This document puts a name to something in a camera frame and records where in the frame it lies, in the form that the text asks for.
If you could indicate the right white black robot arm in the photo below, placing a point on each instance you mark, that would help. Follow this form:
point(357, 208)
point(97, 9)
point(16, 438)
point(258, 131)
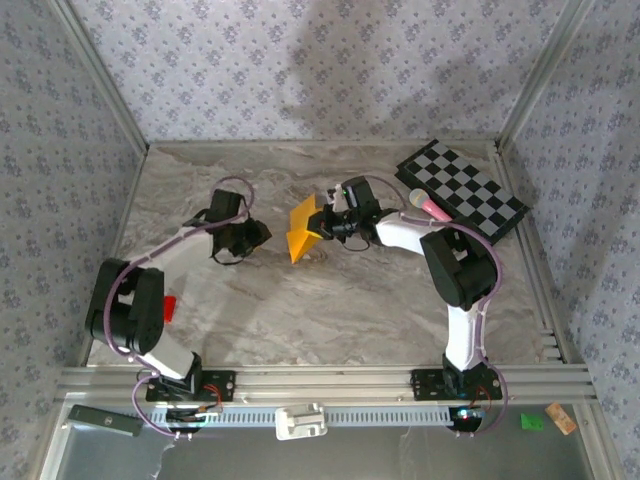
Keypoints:
point(465, 340)

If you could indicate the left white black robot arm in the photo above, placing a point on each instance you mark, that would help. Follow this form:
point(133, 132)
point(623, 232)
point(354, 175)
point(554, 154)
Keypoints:
point(170, 360)

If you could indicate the grey metal sheet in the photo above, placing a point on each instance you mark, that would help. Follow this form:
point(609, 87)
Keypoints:
point(350, 460)

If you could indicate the small red block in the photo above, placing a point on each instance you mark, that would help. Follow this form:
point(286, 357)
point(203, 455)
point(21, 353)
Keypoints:
point(170, 309)

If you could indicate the black grey checkered board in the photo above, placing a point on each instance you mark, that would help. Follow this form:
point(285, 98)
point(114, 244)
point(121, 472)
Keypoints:
point(475, 190)

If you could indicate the small circuit board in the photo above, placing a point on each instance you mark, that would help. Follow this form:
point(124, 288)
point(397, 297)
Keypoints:
point(467, 416)
point(192, 417)

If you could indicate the flat black device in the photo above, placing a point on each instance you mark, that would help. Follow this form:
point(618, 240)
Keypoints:
point(102, 420)

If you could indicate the green paper note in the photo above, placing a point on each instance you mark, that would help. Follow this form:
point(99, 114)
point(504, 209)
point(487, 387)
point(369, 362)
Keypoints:
point(531, 421)

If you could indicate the small brown box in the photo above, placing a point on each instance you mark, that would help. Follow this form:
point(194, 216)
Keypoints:
point(561, 419)

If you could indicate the thin aluminium edge rail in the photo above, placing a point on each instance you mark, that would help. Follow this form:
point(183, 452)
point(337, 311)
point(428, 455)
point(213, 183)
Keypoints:
point(300, 144)

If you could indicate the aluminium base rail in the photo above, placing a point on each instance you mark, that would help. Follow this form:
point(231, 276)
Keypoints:
point(325, 382)

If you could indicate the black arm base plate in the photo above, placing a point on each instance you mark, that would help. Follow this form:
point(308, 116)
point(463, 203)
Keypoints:
point(220, 385)
point(425, 385)

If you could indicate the white plastic bracket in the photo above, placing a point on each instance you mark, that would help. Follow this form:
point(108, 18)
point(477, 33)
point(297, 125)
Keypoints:
point(300, 422)

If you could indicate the slotted aluminium side rail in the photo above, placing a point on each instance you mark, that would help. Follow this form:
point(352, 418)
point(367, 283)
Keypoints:
point(539, 280)

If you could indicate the aluminium frame post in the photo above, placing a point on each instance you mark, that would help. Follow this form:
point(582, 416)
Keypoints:
point(545, 75)
point(100, 75)

